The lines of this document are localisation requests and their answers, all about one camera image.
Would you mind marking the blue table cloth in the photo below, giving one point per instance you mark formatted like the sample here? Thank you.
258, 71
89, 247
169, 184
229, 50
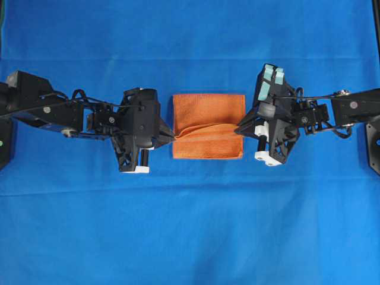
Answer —
68, 216

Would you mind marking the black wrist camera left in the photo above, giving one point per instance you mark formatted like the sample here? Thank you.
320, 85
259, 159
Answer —
139, 97

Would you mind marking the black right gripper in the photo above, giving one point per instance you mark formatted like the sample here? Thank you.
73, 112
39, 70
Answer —
276, 137

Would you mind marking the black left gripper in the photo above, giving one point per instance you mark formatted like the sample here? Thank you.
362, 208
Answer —
140, 129

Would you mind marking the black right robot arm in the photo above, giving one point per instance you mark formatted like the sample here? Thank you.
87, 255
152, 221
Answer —
348, 109

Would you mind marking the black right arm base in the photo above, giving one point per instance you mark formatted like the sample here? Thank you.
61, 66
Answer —
373, 148

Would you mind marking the orange microfiber towel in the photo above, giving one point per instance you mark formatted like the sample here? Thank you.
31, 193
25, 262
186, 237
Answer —
204, 126

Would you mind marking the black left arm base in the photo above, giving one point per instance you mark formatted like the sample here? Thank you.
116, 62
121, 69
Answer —
8, 135

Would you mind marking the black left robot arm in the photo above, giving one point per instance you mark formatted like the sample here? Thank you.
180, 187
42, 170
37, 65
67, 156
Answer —
33, 101

